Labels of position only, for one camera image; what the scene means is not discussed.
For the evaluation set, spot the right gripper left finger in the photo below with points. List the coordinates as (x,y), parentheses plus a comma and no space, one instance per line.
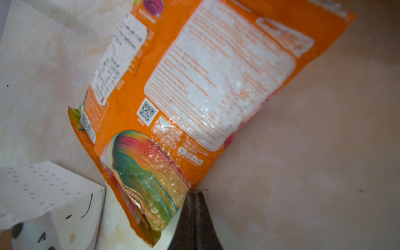
(184,237)

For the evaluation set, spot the orange white snack packet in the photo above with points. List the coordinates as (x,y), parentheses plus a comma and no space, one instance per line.
(178,81)

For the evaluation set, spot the white paper gift bag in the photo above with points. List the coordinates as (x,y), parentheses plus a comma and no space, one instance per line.
(47,207)

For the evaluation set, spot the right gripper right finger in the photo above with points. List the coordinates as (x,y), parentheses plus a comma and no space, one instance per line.
(205,235)

